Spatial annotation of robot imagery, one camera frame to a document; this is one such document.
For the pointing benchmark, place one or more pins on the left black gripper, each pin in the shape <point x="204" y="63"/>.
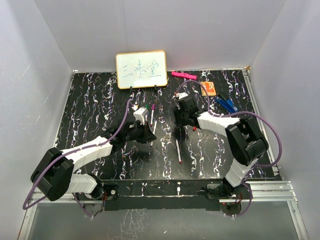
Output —
<point x="147" y="134"/>

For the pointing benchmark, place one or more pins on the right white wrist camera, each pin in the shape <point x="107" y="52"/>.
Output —
<point x="181" y="95"/>

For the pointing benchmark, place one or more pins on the white pen blue tip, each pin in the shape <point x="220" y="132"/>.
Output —
<point x="153" y="131"/>

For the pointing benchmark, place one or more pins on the white pen purple tip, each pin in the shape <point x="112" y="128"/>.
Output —
<point x="152" y="118"/>

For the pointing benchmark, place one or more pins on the small whiteboard with wooden frame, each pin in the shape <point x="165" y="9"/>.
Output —
<point x="144" y="69"/>

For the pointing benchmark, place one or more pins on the pink plastic clip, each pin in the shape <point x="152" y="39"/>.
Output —
<point x="183" y="75"/>

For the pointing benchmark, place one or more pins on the orange card pack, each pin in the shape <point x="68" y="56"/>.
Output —
<point x="209" y="88"/>

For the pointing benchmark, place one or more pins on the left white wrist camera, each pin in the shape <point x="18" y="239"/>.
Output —
<point x="141" y="114"/>

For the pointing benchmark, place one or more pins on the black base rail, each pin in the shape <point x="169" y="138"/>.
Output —
<point x="208" y="194"/>

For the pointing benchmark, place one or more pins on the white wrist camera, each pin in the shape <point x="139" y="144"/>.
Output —
<point x="141" y="114"/>
<point x="181" y="95"/>

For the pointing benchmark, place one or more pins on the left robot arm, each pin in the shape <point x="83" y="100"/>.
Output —
<point x="61" y="178"/>

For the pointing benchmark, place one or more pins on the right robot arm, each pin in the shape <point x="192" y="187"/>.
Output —
<point x="246" y="141"/>

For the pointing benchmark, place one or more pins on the white pen red tip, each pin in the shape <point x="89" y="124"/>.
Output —
<point x="178" y="151"/>

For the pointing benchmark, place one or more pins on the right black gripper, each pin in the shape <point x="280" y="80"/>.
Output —
<point x="177" y="111"/>

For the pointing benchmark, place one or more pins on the blue stapler tool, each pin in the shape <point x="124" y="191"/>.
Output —
<point x="226" y="103"/>

